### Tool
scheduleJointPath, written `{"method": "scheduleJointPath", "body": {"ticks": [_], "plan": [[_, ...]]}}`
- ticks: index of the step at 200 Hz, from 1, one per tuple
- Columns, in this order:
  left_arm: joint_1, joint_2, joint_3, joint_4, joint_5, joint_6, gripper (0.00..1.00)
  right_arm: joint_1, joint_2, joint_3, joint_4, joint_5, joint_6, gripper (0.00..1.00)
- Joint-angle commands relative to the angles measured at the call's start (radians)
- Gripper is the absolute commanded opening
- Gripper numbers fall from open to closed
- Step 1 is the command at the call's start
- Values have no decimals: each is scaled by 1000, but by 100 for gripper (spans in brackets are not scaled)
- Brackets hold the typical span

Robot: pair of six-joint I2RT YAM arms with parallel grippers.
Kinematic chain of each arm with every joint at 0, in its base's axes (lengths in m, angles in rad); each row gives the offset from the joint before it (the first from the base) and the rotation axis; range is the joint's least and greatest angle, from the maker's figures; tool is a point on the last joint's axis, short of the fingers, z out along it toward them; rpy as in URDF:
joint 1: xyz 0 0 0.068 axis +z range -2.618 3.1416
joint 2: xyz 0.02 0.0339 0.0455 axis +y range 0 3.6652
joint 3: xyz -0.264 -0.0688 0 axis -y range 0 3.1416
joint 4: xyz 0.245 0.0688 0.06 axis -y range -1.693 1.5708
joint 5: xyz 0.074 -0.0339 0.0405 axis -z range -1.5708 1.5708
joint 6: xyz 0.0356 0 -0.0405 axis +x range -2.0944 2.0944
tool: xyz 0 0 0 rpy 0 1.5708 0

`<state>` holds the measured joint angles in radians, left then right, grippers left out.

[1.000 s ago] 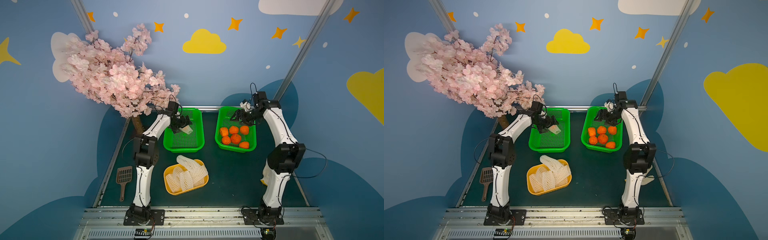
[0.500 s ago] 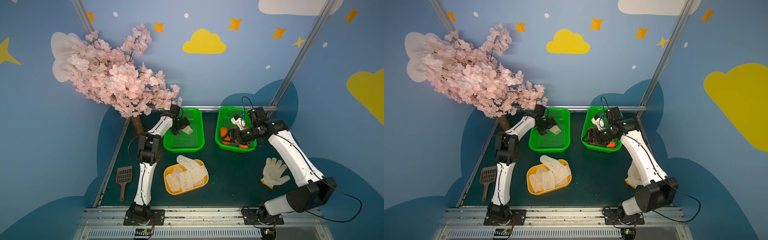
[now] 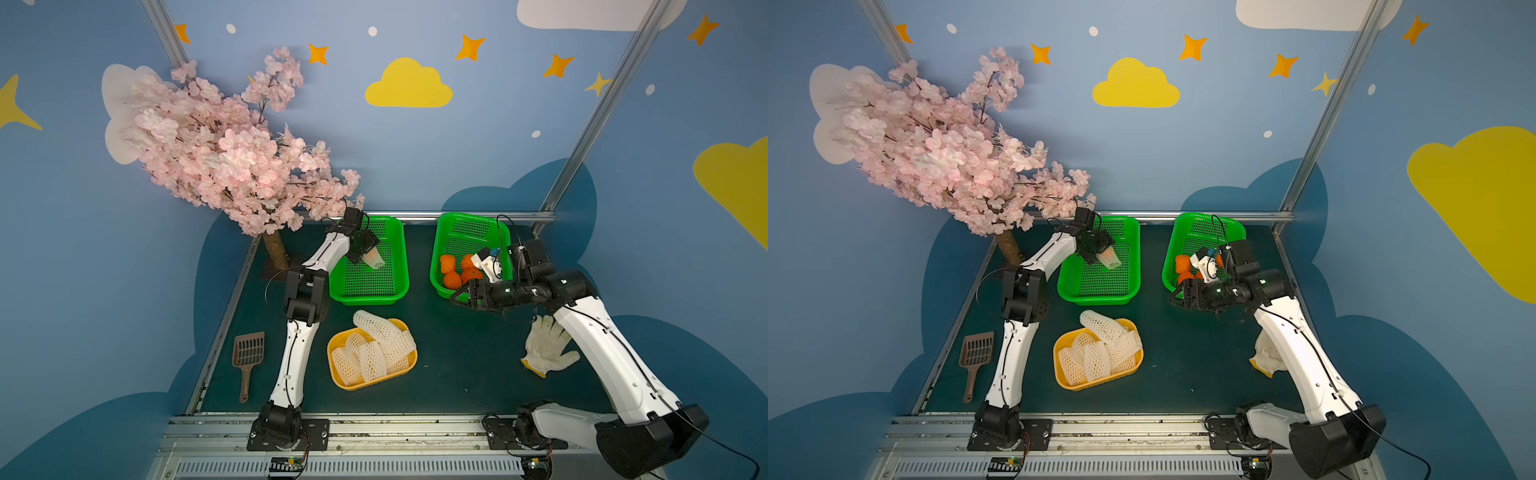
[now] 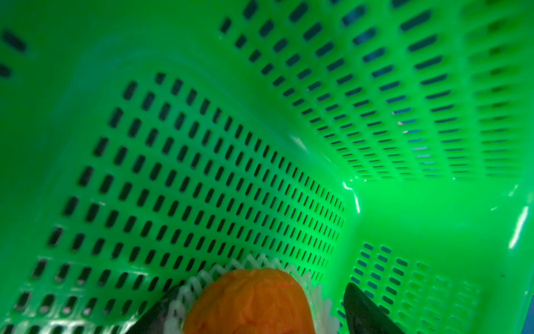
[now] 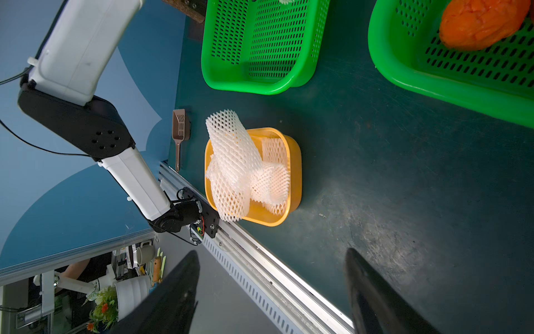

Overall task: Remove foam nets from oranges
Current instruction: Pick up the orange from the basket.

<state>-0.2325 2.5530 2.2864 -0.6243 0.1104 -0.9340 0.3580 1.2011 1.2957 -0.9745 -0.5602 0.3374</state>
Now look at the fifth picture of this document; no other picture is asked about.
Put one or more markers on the white foam net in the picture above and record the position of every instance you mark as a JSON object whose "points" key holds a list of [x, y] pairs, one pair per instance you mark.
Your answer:
{"points": [[234, 160], [270, 186], [274, 151]]}

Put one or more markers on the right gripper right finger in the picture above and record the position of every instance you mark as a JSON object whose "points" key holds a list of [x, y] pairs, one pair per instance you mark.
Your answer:
{"points": [[375, 306]]}

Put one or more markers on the left green plastic basket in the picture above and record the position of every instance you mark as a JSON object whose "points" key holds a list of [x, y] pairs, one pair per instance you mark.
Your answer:
{"points": [[262, 47]]}

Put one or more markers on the right green plastic basket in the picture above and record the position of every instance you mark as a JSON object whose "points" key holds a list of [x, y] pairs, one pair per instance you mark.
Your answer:
{"points": [[406, 49]]}

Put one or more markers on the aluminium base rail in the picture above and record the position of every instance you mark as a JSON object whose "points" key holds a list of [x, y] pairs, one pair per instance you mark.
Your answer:
{"points": [[291, 304]]}

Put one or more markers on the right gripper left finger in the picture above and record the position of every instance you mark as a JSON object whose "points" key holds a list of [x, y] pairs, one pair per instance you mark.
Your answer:
{"points": [[171, 307]]}

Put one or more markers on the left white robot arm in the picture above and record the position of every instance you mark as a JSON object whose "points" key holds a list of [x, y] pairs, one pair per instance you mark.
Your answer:
{"points": [[58, 91]]}

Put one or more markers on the yellow plastic tray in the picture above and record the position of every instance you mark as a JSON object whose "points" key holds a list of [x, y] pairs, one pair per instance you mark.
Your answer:
{"points": [[257, 213]]}

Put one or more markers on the green plastic basket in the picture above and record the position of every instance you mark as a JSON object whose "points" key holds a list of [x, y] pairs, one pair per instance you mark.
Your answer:
{"points": [[262, 47], [406, 49]]}

